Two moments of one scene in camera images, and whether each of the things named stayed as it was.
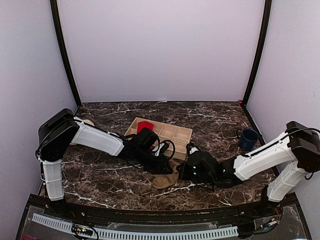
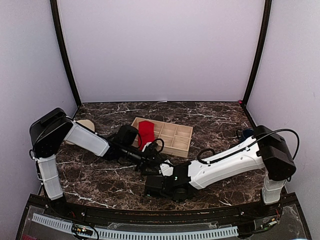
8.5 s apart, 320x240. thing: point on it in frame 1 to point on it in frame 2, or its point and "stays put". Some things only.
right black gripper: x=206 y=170 to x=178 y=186
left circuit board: x=79 y=229 stays put
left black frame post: x=53 y=3 stays put
